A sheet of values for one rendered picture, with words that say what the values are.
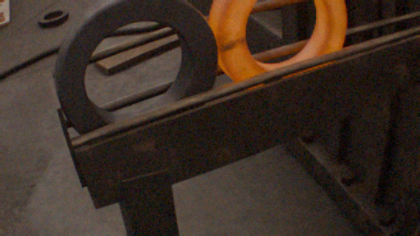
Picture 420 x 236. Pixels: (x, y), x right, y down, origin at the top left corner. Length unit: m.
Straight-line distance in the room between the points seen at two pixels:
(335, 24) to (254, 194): 0.85
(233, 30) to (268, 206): 0.87
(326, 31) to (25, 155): 1.26
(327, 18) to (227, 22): 0.14
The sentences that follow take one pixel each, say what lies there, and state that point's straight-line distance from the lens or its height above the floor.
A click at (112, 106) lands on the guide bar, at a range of 0.66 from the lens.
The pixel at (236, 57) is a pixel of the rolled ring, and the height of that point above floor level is 0.67.
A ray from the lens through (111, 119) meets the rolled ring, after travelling 0.63.
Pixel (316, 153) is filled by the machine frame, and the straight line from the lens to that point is 1.51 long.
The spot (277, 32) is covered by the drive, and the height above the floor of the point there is 0.25.
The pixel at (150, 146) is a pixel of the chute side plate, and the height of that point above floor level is 0.60.
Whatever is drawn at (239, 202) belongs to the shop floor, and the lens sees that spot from 1.46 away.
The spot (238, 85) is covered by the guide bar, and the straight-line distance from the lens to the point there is 0.63.
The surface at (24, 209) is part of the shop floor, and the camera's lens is 1.55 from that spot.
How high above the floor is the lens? 0.95
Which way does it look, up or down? 32 degrees down
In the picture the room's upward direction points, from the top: 4 degrees counter-clockwise
